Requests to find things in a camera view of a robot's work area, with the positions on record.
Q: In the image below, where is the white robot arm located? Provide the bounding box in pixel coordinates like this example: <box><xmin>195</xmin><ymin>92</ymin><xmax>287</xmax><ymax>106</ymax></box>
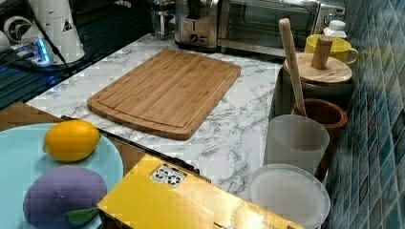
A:
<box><xmin>3</xmin><ymin>0</ymin><xmax>85</xmax><ymax>67</ymax></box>

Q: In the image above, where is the silver toaster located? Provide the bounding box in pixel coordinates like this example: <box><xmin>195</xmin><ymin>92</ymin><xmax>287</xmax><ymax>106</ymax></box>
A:
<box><xmin>175</xmin><ymin>0</ymin><xmax>221</xmax><ymax>52</ymax></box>

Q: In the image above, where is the silver toaster oven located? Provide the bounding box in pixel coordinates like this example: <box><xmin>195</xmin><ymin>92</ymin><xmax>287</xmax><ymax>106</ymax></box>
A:
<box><xmin>218</xmin><ymin>0</ymin><xmax>346</xmax><ymax>56</ymax></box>

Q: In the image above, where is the bamboo cutting board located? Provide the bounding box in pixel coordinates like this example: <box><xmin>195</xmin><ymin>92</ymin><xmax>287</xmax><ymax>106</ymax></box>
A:
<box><xmin>87</xmin><ymin>50</ymin><xmax>241</xmax><ymax>140</ymax></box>

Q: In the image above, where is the frosted plastic cup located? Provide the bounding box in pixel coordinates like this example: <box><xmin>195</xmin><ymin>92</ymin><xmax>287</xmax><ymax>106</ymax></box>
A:
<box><xmin>263</xmin><ymin>114</ymin><xmax>330</xmax><ymax>175</ymax></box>

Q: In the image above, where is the yellow cardboard box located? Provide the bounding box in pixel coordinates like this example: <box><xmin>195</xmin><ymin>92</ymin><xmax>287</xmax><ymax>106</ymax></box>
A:
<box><xmin>98</xmin><ymin>155</ymin><xmax>304</xmax><ymax>229</ymax></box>

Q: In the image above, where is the clear plastic container lid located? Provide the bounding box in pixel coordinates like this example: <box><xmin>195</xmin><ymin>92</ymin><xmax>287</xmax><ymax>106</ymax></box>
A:
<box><xmin>247</xmin><ymin>164</ymin><xmax>330</xmax><ymax>229</ymax></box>

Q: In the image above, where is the wooden pestle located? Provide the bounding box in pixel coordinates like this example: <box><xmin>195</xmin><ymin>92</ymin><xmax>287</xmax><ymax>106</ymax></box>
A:
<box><xmin>279</xmin><ymin>18</ymin><xmax>307</xmax><ymax>116</ymax></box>

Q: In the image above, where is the round wooden lid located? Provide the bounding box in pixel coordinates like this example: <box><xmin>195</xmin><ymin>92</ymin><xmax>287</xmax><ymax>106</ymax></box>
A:
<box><xmin>296</xmin><ymin>52</ymin><xmax>352</xmax><ymax>86</ymax></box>

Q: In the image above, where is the yellow lemon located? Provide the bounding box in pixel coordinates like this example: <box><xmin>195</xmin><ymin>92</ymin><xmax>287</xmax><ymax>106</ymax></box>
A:
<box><xmin>43</xmin><ymin>120</ymin><xmax>100</xmax><ymax>162</ymax></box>

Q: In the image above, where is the yellow mug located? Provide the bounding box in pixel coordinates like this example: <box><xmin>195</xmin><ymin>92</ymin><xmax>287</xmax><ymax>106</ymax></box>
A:
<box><xmin>304</xmin><ymin>34</ymin><xmax>359</xmax><ymax>64</ymax></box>

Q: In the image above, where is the white bottle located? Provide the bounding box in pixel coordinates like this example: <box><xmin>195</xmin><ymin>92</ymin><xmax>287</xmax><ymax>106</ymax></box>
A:
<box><xmin>323</xmin><ymin>20</ymin><xmax>347</xmax><ymax>39</ymax></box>

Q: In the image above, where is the purple toy plum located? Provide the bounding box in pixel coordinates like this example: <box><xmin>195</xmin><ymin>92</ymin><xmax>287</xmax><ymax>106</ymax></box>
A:
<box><xmin>23</xmin><ymin>166</ymin><xmax>107</xmax><ymax>229</ymax></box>

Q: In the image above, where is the light blue plate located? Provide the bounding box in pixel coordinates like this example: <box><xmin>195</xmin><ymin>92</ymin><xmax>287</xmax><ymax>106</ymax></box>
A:
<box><xmin>0</xmin><ymin>123</ymin><xmax>123</xmax><ymax>229</ymax></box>

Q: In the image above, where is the black cable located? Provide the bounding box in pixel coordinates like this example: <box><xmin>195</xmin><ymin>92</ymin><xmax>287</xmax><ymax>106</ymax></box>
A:
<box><xmin>23</xmin><ymin>0</ymin><xmax>73</xmax><ymax>73</ymax></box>

